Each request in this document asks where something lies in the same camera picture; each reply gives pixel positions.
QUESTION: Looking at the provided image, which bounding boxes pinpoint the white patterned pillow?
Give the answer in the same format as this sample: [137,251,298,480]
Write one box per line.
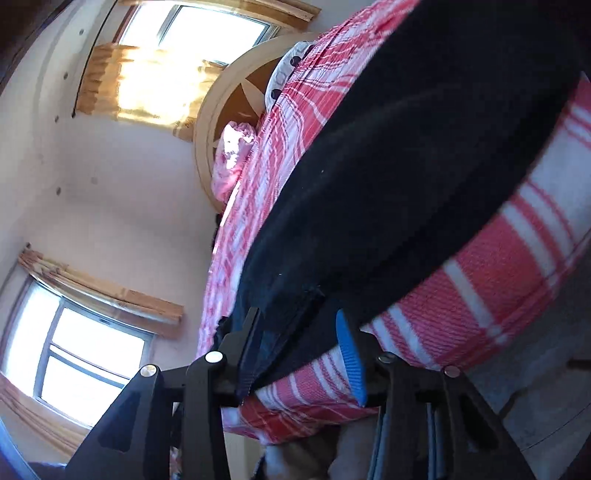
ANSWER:
[264,41,315,112]

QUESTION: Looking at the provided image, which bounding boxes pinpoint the yellow head curtain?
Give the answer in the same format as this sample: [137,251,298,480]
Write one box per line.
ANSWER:
[117,0,323,33]
[75,43,224,142]

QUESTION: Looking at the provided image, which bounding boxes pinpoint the pink floral pillow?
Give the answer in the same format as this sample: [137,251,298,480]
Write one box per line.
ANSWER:
[211,121,256,204]

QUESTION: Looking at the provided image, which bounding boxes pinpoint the yellow side curtain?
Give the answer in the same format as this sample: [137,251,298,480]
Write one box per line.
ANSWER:
[18,248,184,339]

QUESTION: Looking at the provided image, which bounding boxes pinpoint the side window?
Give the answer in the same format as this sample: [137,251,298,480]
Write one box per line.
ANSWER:
[1,278,153,428]

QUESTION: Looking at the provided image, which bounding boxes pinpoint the black pants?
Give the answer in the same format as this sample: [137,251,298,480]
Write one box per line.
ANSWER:
[231,1,590,398]

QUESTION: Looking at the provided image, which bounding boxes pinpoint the yellow left head curtain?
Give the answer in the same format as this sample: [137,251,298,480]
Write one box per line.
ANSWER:
[75,43,224,142]

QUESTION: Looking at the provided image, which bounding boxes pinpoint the head window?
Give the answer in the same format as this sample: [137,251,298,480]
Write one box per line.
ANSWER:
[115,1,279,65]

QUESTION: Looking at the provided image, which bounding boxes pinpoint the cream wooden headboard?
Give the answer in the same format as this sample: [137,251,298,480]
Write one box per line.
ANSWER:
[193,32,318,212]

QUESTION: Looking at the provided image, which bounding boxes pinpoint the yellow right head curtain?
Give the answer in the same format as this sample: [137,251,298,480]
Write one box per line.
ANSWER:
[117,0,323,33]

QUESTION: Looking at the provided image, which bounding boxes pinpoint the dark item beside pillow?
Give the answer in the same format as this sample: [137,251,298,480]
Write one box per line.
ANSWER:
[211,213,223,251]

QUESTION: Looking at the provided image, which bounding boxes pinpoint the red plaid bed sheet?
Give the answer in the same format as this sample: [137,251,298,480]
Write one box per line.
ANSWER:
[197,1,590,445]

